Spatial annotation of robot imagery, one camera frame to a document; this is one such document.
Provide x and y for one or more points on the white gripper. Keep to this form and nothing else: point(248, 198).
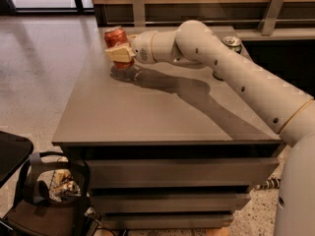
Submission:
point(142, 47)

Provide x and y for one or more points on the red coke can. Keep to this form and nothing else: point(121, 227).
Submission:
point(117, 36)

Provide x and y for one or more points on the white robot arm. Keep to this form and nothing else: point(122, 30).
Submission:
point(287, 110)

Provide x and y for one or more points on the green soda can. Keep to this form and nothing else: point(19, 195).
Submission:
point(233, 43)

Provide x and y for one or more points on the grey drawer cabinet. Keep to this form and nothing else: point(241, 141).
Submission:
point(167, 113)

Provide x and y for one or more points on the top grey drawer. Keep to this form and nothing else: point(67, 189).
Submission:
point(153, 173)

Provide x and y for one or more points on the black chair seat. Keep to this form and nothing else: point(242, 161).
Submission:
point(14, 150)

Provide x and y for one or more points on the middle grey drawer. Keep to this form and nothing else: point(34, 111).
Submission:
point(170, 203)

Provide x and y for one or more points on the black white striped stick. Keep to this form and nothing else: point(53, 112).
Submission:
point(272, 183)

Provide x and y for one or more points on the left metal bracket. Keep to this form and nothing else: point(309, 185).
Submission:
point(139, 13)

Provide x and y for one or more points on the metal bracket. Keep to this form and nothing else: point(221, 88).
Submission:
point(139, 13)
point(268, 23)

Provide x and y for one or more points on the right metal bracket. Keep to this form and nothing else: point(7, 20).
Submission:
point(268, 23)

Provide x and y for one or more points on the wire basket with snacks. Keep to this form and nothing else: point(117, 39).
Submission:
point(63, 185)

